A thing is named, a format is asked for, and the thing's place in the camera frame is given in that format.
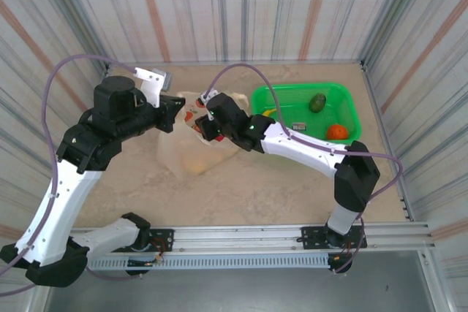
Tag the small printed basket label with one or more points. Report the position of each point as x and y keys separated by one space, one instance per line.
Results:
x=300 y=127

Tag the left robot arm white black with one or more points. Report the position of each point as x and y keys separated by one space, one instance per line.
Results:
x=62 y=202

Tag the fake orange fruit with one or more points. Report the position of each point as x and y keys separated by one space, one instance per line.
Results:
x=336 y=132

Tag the yellow fake banana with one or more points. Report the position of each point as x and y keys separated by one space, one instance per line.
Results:
x=270 y=112

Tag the aluminium mounting rail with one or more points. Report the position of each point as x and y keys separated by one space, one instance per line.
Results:
x=237 y=235

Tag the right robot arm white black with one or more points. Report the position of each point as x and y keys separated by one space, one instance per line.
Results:
x=303 y=147

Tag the green fake avocado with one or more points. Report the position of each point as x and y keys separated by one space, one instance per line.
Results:
x=317 y=102

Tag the green plastic basket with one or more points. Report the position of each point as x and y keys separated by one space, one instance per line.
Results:
x=289 y=96

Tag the plastic bag with orange print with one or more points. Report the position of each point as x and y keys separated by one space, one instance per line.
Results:
x=175 y=151

